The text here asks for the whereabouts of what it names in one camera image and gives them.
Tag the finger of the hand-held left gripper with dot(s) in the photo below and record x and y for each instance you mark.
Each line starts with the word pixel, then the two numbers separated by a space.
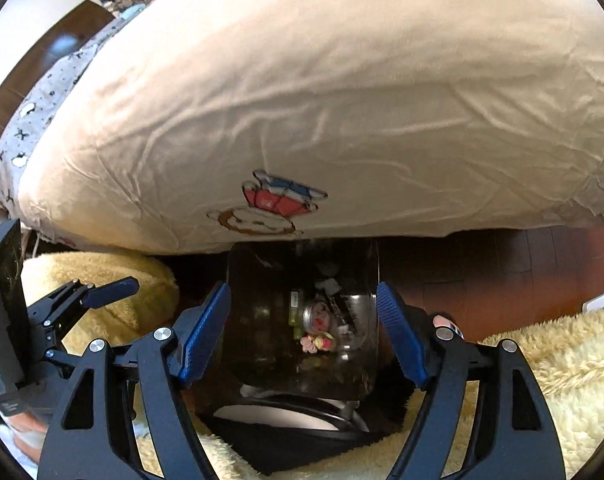
pixel 111 291

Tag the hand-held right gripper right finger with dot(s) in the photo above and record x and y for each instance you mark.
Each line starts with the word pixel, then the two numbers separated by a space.
pixel 402 330

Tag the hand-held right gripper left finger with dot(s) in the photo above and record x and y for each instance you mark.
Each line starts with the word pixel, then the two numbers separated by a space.
pixel 204 330

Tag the person's left forearm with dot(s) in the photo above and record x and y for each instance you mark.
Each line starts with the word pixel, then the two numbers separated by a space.
pixel 24 425

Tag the pink white object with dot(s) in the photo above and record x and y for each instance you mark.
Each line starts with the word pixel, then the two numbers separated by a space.
pixel 447 324

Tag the clear plastic packaging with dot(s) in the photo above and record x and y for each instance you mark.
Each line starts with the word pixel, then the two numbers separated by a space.
pixel 357 320

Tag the round jar with red label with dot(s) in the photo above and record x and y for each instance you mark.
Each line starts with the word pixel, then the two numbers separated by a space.
pixel 321 317

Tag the small flower ornament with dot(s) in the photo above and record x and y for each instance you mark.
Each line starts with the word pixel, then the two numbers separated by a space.
pixel 316 344

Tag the green tube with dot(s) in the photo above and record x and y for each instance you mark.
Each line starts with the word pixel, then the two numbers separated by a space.
pixel 296 315

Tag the black white curved object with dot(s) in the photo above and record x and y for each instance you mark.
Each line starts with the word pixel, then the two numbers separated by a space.
pixel 282 440

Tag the yellow fluffy rug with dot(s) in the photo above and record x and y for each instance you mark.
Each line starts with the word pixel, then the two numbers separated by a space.
pixel 557 360

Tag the grey patterned bed sheet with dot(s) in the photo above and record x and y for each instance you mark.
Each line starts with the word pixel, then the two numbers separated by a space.
pixel 46 95

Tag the cream printed blanket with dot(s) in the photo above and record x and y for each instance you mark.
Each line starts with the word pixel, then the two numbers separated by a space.
pixel 307 110

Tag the dark wooden headboard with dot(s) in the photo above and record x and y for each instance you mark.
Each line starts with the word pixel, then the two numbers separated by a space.
pixel 36 45

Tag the small light blue item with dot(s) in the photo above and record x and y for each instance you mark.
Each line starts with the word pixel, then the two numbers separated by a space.
pixel 131 10

